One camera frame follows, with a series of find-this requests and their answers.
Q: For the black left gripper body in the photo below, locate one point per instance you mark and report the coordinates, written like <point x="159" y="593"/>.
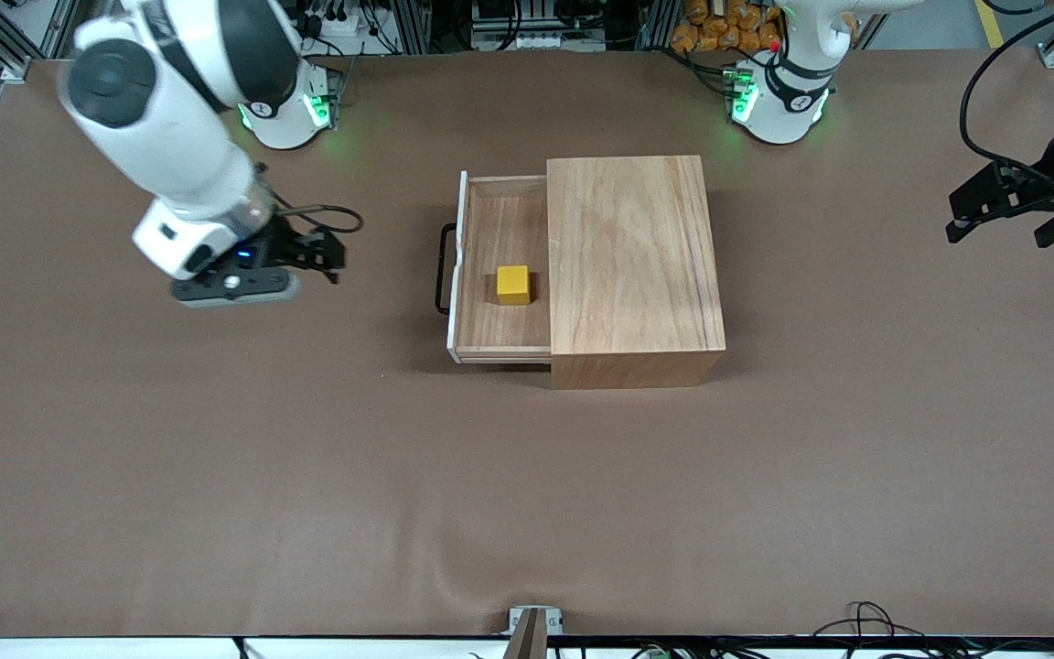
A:
<point x="1050" y="167"/>

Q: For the grey equipment box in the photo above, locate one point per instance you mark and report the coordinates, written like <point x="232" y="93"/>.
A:
<point x="536" y="27"/>

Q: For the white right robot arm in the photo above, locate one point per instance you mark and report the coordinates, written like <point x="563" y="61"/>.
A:
<point x="170" y="137"/>

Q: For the white power strip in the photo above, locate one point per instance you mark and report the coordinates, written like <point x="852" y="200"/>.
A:
<point x="330" y="18"/>

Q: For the metal table edge bracket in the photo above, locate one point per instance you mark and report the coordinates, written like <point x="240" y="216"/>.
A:
<point x="534" y="624"/>

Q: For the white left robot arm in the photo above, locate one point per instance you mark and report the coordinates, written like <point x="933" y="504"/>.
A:
<point x="792" y="91"/>

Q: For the wooden drawer cabinet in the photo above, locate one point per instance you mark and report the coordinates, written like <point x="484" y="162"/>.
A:
<point x="637" y="265"/>

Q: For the bag of orange items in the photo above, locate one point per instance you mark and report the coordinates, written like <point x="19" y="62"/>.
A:
<point x="724" y="27"/>

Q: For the yellow block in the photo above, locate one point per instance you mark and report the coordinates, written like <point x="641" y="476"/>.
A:
<point x="514" y="286"/>

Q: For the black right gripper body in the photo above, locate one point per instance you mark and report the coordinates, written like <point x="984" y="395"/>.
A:
<point x="290" y="245"/>

